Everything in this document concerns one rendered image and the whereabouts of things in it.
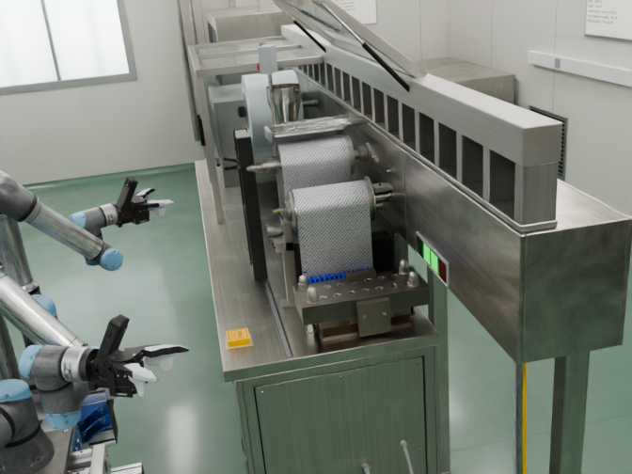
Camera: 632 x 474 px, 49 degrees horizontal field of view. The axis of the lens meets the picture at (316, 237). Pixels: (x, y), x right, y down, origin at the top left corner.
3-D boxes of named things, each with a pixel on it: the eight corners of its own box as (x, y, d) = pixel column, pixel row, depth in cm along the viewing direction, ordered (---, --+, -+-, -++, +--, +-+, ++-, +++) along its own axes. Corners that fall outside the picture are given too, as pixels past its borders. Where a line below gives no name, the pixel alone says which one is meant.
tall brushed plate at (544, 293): (285, 111, 432) (279, 62, 421) (327, 105, 436) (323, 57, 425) (508, 367, 147) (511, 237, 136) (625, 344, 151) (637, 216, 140)
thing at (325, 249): (303, 281, 224) (297, 229, 217) (372, 270, 227) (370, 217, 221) (303, 282, 223) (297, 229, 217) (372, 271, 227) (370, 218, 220)
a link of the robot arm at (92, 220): (70, 235, 240) (65, 212, 236) (100, 226, 246) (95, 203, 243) (78, 241, 234) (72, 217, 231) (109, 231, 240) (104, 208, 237)
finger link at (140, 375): (160, 402, 136) (139, 387, 143) (157, 373, 135) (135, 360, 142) (146, 406, 135) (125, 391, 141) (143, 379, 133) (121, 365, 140)
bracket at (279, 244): (278, 302, 238) (269, 219, 227) (297, 299, 239) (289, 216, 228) (281, 308, 233) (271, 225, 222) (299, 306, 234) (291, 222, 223)
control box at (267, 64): (261, 71, 263) (259, 44, 259) (277, 71, 261) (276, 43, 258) (256, 74, 257) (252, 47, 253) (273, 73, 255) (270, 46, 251)
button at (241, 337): (227, 338, 218) (225, 330, 217) (248, 334, 219) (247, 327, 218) (228, 348, 212) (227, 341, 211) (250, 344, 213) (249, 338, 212)
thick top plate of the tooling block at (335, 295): (294, 303, 221) (292, 285, 219) (413, 283, 227) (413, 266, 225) (303, 325, 207) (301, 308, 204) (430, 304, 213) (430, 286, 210)
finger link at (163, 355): (187, 364, 153) (145, 372, 150) (184, 339, 152) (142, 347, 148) (190, 370, 150) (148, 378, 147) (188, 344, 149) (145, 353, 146)
